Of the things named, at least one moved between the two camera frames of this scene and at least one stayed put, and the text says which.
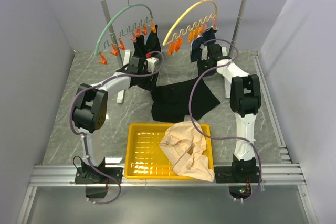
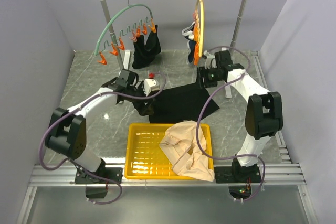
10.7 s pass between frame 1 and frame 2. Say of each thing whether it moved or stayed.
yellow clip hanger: moved
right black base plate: stayed
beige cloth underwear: stayed
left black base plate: stayed
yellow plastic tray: stayed
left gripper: moved
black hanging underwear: stayed
